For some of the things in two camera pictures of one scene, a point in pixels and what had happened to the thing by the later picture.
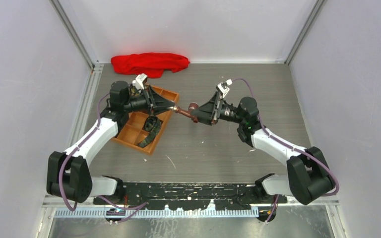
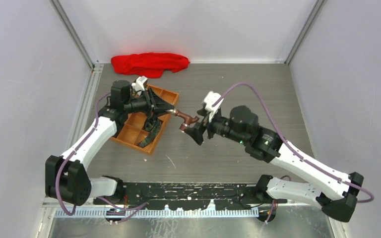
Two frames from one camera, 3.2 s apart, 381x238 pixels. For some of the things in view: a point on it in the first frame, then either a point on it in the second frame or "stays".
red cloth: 152,64 stays
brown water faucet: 192,106 -> 188,120
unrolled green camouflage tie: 152,124 stays
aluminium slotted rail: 243,212 stays
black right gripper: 205,113 -> 197,132
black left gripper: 155,102 stays
